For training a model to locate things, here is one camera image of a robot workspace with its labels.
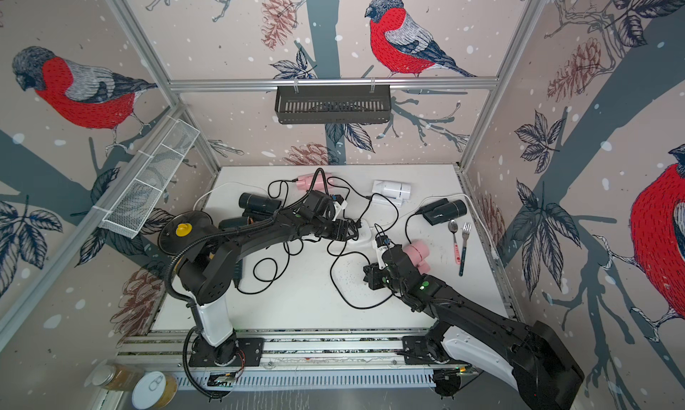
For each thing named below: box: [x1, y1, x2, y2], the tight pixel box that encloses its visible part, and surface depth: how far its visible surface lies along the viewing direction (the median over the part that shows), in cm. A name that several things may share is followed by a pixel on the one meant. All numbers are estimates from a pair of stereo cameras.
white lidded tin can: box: [131, 370, 179, 410], surface depth 66 cm
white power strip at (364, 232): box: [357, 218, 372, 243], surface depth 99 cm
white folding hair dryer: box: [371, 180, 412, 207], surface depth 109 cm
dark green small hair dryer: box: [238, 192, 282, 218], surface depth 105 cm
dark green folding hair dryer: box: [417, 197, 469, 226], surface depth 102 cm
